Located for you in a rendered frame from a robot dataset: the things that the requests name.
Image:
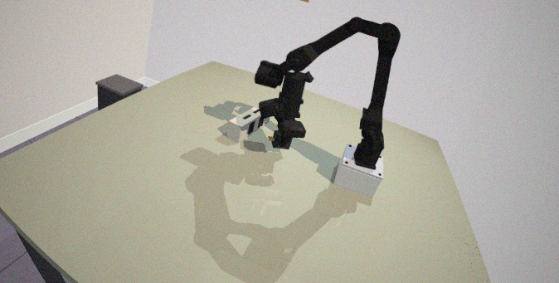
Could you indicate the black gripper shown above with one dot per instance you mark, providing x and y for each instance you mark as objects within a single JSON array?
[{"x": 287, "y": 126}]

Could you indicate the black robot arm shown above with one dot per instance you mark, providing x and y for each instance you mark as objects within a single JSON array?
[{"x": 272, "y": 75}]

